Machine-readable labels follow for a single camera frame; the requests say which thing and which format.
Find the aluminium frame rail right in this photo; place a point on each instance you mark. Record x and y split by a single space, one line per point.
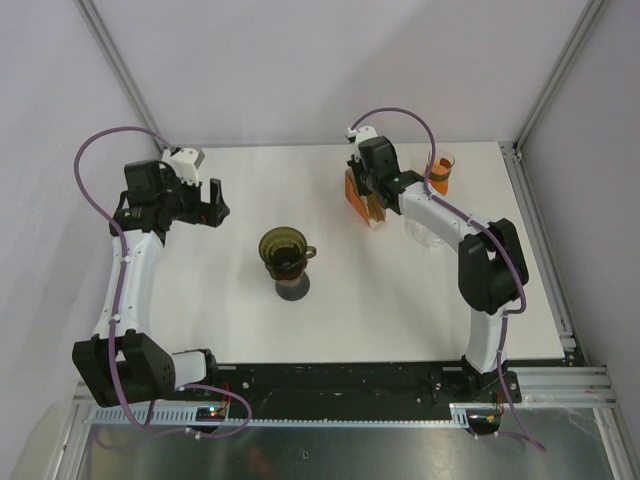
571 382

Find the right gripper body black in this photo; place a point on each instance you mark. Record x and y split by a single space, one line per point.
366 180

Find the aluminium frame post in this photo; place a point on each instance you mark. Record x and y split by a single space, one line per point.
114 59
577 40

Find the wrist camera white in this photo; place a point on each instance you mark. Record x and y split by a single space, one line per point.
185 162
357 135

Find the aluminium frame post left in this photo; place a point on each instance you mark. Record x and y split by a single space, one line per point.
114 59

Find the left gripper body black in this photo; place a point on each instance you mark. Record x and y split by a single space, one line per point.
194 211

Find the grey carafe with red rim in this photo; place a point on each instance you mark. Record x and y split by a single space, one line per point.
293 290

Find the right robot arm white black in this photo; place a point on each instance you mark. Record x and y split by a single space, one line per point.
492 270

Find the grey slotted cable duct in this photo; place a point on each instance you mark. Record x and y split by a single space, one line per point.
210 415

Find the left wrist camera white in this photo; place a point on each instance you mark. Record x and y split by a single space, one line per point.
185 162

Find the clear plastic dripper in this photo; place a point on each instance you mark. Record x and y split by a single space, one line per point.
422 235

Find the olive green plastic dripper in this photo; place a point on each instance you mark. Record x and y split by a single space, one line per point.
285 253

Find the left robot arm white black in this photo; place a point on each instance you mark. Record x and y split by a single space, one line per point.
121 355

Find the glass beaker with orange contents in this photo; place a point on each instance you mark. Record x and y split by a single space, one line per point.
438 170

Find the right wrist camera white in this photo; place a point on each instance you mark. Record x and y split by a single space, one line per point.
357 135

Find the orange coffee filter box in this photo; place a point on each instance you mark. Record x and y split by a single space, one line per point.
357 201

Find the brown paper coffee filters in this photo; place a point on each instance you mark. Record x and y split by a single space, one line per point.
376 212

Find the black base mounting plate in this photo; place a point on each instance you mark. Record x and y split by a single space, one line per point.
363 388

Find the aluminium frame post right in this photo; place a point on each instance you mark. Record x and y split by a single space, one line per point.
577 40

